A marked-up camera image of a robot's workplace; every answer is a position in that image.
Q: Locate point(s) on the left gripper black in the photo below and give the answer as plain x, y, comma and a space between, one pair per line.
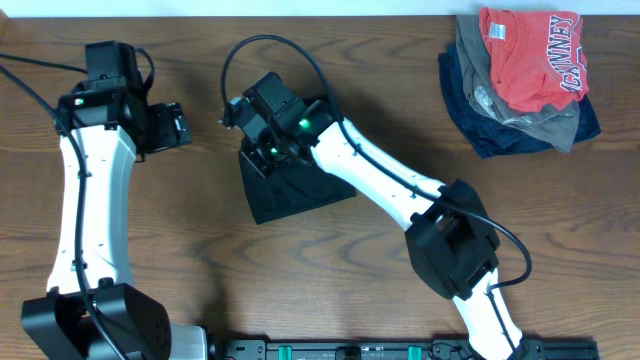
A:
167, 126

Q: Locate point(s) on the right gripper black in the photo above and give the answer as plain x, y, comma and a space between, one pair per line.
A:
252, 157

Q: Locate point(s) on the black t-shirt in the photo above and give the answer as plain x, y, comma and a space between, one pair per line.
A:
299, 189

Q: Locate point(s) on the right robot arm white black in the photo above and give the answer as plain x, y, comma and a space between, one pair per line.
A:
452, 243

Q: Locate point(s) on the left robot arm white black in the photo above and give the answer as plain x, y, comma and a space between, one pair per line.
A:
92, 309

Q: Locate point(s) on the navy blue garment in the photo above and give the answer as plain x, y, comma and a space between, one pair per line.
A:
488, 137

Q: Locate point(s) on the red printed t-shirt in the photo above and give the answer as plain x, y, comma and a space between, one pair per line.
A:
537, 58

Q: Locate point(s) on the grey t-shirt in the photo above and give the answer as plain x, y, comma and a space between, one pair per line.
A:
556, 127

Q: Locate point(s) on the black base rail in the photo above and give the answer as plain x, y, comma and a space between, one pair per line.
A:
442, 349

